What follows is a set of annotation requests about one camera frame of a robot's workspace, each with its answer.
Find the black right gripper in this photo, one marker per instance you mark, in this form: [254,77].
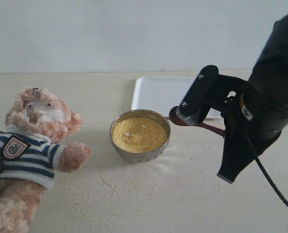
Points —
[255,112]

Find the teddy bear striped sweater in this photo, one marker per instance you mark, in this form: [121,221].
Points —
[32,148]

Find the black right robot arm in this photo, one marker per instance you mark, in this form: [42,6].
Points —
[273,60]

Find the white rectangular tray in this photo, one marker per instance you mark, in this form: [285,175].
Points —
[159,94]

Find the metal bowl of millet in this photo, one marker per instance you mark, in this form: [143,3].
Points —
[140,136]

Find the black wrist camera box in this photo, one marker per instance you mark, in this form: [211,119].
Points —
[210,90]

